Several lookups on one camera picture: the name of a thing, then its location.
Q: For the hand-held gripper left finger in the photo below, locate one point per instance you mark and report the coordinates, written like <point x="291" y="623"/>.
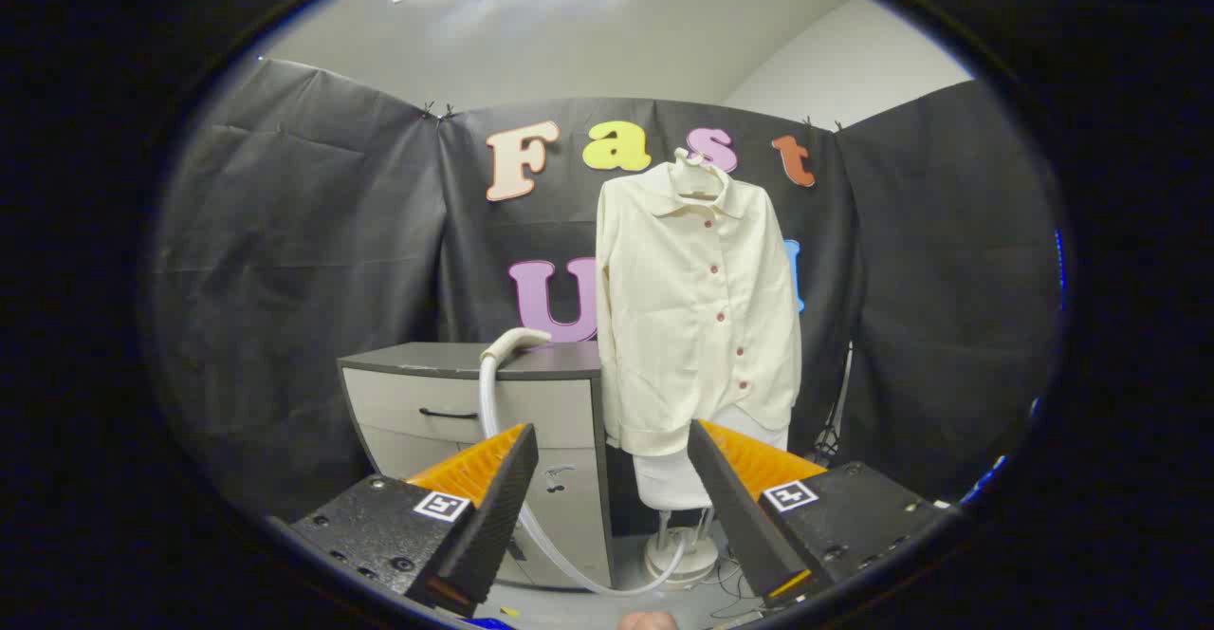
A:
<point x="493" y="507"/>

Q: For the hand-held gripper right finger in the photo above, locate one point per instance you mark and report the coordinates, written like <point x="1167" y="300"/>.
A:
<point x="735" y="507"/>

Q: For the white garment steamer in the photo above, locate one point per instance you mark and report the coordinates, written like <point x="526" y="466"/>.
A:
<point x="512" y="340"/>

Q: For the cream button-up shirt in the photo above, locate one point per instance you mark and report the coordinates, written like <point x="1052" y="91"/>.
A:
<point x="683" y="326"/>

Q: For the white mannequin torso stand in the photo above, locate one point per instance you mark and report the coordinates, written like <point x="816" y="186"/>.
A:
<point x="669" y="483"/>

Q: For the grey drawer cabinet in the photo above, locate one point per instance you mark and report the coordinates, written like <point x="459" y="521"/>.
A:
<point x="427" y="402"/>

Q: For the black tripod stand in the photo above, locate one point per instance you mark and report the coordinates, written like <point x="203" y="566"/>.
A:
<point x="836" y="421"/>

